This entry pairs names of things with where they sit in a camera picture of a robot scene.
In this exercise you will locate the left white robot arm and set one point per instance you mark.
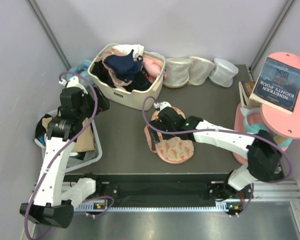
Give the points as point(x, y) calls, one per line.
point(48, 204)

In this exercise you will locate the beige mesh wash bag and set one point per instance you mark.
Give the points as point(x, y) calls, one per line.
point(177, 72)

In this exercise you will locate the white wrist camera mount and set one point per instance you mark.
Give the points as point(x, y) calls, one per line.
point(159, 106)

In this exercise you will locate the white garment on basket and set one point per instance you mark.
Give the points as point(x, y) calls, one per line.
point(125, 49)

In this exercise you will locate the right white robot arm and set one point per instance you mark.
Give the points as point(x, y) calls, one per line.
point(260, 150)

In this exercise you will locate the floral mesh laundry bag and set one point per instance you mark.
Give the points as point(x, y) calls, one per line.
point(174, 150)

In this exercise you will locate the tan folded garment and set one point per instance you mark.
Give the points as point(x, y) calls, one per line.
point(84, 143)

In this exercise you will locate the Nineteen Eighty-Four book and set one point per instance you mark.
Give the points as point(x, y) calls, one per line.
point(277, 86)

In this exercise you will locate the right corner aluminium post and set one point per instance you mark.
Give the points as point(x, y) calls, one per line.
point(288, 5)

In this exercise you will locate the brown book under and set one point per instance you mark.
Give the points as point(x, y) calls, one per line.
point(245, 90)

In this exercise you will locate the left corner aluminium post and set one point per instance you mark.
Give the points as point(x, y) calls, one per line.
point(48, 32)

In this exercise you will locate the pink garment in basket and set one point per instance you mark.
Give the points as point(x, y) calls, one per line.
point(152, 69)

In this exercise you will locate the white perforated plastic basket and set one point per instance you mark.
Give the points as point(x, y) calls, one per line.
point(78, 160)

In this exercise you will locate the black garment in white basket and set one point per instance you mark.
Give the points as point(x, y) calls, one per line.
point(42, 127)

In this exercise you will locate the black clothes in basket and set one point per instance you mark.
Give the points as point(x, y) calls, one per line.
point(141, 80)

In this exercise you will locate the teal cat-ear headphones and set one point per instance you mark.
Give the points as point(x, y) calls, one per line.
point(255, 127)

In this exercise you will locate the navy blue bra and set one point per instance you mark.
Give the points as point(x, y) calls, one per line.
point(125, 67)

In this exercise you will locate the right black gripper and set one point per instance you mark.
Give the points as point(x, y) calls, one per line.
point(158, 123)

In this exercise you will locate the cream mesh wash bag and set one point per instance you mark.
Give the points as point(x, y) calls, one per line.
point(200, 70)

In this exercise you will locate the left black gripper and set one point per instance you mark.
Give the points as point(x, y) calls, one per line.
point(103, 104)

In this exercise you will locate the white slotted cable duct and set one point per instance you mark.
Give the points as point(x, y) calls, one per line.
point(99, 206)

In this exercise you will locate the light blue headphones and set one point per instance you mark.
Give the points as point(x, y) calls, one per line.
point(82, 69)

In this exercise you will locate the corner aluminium post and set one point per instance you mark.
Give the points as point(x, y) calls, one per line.
point(288, 5)
point(48, 32)

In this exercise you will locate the pink tiered side table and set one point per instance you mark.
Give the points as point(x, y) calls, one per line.
point(287, 126)

